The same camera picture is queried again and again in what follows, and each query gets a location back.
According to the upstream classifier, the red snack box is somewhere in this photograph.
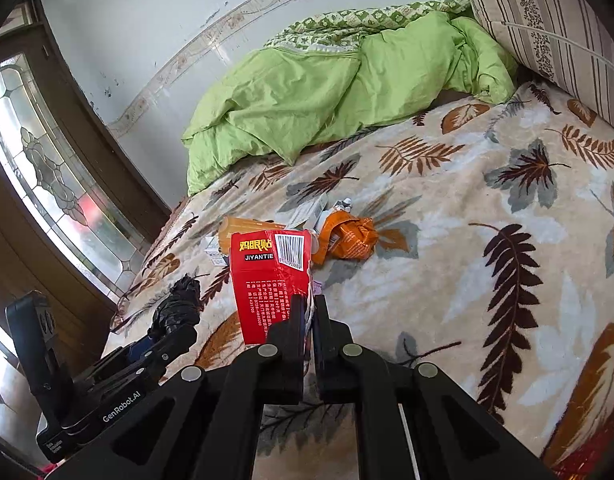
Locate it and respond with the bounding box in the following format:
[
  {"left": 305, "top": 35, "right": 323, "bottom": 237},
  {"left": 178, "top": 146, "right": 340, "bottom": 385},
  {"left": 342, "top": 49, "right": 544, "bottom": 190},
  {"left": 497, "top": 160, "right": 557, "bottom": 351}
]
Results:
[{"left": 229, "top": 230, "right": 311, "bottom": 344}]

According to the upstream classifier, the orange cardboard box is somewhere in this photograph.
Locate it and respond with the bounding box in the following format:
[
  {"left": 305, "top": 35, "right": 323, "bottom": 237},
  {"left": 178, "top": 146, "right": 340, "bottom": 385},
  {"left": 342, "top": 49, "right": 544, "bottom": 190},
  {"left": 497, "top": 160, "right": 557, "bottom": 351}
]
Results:
[{"left": 218, "top": 216, "right": 284, "bottom": 256}]

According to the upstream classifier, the crumpled orange wrapper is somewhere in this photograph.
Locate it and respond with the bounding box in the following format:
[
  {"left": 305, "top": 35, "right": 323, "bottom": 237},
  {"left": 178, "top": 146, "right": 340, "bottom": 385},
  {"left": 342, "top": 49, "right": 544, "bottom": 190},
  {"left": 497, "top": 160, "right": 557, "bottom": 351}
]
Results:
[{"left": 313, "top": 210, "right": 379, "bottom": 266}]

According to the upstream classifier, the stained glass wooden door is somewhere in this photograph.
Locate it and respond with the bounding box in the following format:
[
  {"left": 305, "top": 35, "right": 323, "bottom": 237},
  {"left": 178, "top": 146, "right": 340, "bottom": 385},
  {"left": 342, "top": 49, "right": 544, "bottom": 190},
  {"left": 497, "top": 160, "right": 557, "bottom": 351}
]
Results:
[{"left": 0, "top": 0, "right": 169, "bottom": 372}]

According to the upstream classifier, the small white tube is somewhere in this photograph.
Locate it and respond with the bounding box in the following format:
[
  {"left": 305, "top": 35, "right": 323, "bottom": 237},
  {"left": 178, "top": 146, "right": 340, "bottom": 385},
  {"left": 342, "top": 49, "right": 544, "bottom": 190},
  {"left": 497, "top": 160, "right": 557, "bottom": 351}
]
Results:
[{"left": 315, "top": 197, "right": 351, "bottom": 233}]

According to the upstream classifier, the leaf pattern bed blanket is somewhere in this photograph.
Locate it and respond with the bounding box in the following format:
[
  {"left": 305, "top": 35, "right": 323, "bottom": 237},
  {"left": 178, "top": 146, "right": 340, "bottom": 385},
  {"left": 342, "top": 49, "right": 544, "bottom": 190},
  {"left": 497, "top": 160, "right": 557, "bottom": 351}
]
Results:
[{"left": 106, "top": 82, "right": 614, "bottom": 479}]

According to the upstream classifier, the green quilt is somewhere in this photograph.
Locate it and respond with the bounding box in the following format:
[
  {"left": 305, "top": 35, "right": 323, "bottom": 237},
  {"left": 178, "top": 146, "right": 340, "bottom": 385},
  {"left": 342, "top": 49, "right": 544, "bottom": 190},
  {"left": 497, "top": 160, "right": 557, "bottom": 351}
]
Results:
[{"left": 182, "top": 0, "right": 517, "bottom": 194}]

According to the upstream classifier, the striped floral pillow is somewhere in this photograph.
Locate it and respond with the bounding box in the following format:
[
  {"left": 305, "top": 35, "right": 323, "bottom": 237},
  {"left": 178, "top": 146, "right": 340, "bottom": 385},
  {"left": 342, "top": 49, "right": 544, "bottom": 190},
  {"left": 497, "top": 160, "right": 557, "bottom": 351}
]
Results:
[{"left": 471, "top": 0, "right": 614, "bottom": 128}]

